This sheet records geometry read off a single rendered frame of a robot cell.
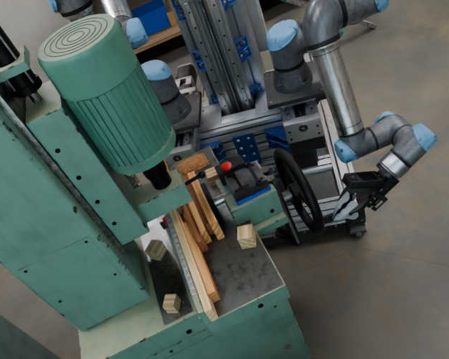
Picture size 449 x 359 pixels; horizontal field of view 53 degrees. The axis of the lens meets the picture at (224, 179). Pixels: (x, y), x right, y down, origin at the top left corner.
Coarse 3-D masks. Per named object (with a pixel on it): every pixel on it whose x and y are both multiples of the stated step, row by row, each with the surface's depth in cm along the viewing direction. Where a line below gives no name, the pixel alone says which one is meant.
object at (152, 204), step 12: (180, 180) 116; (144, 192) 117; (156, 192) 116; (168, 192) 115; (180, 192) 116; (144, 204) 115; (156, 204) 116; (168, 204) 118; (180, 204) 119; (144, 216) 117; (156, 216) 119
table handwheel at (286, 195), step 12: (276, 156) 137; (288, 156) 127; (288, 168) 136; (300, 168) 124; (288, 180) 148; (300, 180) 122; (288, 192) 135; (300, 192) 133; (312, 192) 122; (300, 204) 143; (312, 204) 122; (300, 216) 146; (312, 216) 125; (312, 228) 137; (324, 228) 130
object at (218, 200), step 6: (204, 186) 123; (204, 192) 121; (228, 192) 123; (210, 198) 119; (216, 198) 123; (222, 198) 123; (210, 204) 118; (216, 204) 123; (216, 210) 120; (216, 216) 121; (222, 222) 123
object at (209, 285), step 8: (168, 168) 148; (184, 216) 125; (192, 240) 118; (192, 248) 117; (200, 256) 114; (200, 264) 112; (200, 272) 111; (208, 272) 111; (208, 280) 108; (208, 288) 107; (216, 288) 110; (216, 296) 107
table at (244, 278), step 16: (208, 160) 144; (224, 208) 128; (224, 224) 124; (240, 224) 122; (256, 224) 125; (272, 224) 124; (224, 240) 120; (256, 240) 117; (208, 256) 118; (224, 256) 117; (240, 256) 115; (256, 256) 114; (224, 272) 113; (240, 272) 112; (256, 272) 110; (272, 272) 109; (224, 288) 110; (240, 288) 109; (256, 288) 107; (272, 288) 106; (224, 304) 107; (240, 304) 106; (256, 304) 107; (272, 304) 109; (224, 320) 106; (240, 320) 108
